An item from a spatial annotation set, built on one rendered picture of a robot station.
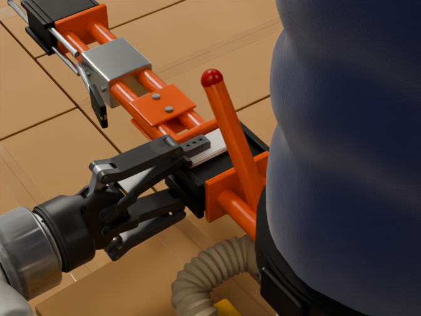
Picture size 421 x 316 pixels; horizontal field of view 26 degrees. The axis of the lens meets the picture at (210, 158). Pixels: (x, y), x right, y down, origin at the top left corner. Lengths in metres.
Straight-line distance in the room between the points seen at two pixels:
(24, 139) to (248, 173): 0.98
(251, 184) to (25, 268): 0.24
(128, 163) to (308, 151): 0.33
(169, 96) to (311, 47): 0.50
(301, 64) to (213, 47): 1.46
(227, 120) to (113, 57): 0.25
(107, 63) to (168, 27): 1.01
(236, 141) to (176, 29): 1.20
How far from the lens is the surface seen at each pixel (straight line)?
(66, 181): 1.76
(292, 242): 0.69
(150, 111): 1.05
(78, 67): 1.14
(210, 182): 0.94
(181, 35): 2.10
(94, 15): 1.21
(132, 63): 1.12
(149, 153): 0.94
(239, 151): 0.93
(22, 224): 0.91
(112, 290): 1.06
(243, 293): 1.05
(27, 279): 0.90
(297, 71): 0.61
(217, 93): 0.92
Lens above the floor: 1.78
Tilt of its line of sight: 44 degrees down
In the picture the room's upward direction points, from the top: straight up
